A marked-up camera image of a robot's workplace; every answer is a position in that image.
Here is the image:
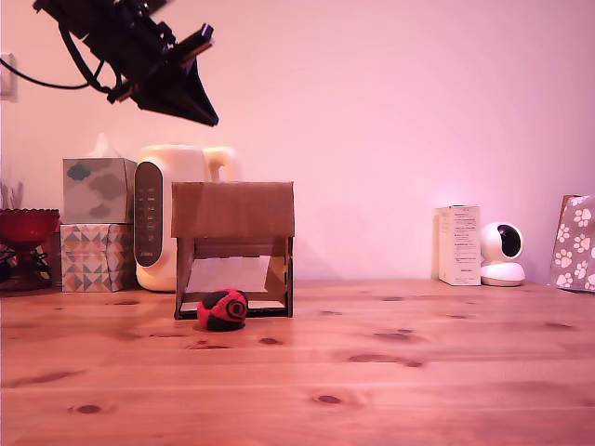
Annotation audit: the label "red and black footbag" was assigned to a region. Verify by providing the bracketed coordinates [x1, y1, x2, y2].
[196, 287, 249, 333]

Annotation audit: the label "cardboard dice tower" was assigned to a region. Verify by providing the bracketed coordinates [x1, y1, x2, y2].
[170, 180, 297, 321]

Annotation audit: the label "cream electric kettle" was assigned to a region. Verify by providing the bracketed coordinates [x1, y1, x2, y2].
[134, 144, 238, 294]

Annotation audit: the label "white tissue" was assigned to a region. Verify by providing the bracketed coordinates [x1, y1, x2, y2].
[88, 132, 123, 160]

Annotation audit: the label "cloud print tissue box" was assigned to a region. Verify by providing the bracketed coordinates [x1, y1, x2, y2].
[61, 157, 139, 225]

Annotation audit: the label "triangle pattern tissue box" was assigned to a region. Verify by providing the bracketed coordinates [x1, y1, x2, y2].
[59, 222, 137, 294]

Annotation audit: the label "pale dried stems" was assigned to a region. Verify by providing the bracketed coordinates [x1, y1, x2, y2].
[0, 180, 24, 211]

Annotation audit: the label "red glass footed bowl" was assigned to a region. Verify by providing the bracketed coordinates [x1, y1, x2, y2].
[0, 208, 61, 292]

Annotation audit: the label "white printed carton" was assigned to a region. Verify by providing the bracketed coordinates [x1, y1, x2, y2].
[436, 203, 483, 287]

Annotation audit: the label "grey paw print bag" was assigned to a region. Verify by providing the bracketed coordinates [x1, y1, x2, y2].
[548, 194, 595, 294]

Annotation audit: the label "thin black cable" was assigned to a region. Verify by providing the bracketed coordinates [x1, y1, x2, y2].
[0, 58, 92, 90]

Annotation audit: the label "white wall plate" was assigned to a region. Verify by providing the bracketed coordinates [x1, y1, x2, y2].
[0, 52, 19, 102]

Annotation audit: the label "black wire stand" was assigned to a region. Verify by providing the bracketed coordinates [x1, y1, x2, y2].
[0, 248, 52, 282]

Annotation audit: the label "small white round camera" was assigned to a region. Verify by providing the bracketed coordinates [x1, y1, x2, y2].
[480, 221, 526, 287]

